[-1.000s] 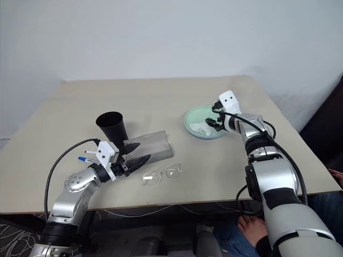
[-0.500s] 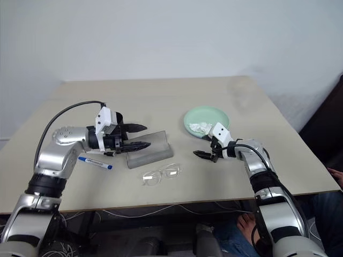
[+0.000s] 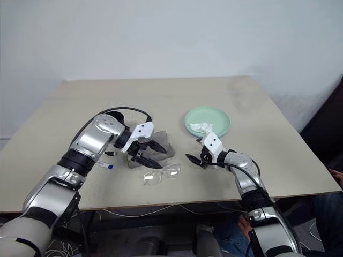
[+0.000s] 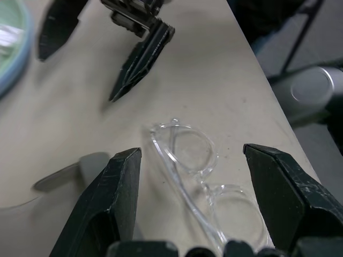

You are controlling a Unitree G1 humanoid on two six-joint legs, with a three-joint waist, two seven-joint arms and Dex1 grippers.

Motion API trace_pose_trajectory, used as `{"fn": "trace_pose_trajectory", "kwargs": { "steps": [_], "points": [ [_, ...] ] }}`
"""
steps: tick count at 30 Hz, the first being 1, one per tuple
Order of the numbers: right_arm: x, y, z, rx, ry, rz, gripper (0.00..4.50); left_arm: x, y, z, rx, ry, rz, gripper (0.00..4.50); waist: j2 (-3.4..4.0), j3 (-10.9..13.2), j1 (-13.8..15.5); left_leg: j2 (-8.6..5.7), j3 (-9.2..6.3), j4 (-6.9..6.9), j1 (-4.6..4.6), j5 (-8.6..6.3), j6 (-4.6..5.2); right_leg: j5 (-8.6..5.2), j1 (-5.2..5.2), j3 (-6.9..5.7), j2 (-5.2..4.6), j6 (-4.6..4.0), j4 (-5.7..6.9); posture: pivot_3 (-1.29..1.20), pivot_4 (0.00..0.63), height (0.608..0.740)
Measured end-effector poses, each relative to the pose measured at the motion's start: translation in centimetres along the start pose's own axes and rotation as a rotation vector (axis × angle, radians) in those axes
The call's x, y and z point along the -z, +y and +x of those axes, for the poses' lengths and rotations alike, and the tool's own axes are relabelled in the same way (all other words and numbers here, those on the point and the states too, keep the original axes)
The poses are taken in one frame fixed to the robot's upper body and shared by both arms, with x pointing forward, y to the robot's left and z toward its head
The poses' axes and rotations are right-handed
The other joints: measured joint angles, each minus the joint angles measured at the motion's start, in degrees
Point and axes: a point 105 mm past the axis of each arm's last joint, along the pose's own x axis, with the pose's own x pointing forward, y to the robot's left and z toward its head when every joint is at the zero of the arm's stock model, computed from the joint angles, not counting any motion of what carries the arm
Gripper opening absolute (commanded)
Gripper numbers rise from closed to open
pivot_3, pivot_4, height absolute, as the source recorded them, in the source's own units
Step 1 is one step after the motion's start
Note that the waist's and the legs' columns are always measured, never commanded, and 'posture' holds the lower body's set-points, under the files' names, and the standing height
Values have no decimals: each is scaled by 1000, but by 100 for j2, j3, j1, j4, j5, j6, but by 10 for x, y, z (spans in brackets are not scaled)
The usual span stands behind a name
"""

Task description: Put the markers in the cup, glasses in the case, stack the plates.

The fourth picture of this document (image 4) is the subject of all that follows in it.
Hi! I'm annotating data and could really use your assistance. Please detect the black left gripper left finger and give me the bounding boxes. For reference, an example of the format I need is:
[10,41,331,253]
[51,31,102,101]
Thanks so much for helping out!
[49,147,142,257]

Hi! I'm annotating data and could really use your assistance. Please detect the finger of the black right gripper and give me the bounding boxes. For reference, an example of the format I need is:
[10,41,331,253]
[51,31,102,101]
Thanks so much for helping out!
[35,0,90,62]
[108,20,176,103]

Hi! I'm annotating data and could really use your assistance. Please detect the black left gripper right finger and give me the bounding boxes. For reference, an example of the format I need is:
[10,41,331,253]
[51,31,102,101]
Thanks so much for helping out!
[242,143,343,253]

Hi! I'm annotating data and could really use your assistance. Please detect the clear plastic glasses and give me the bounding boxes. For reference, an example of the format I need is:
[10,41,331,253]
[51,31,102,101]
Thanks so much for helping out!
[146,117,269,255]

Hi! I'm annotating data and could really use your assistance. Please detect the pale green blue-rimmed plate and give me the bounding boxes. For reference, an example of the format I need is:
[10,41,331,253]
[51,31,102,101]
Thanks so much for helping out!
[0,0,34,100]

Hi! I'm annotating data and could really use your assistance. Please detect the black metal stand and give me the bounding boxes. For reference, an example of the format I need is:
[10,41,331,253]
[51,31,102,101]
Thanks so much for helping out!
[280,0,326,74]

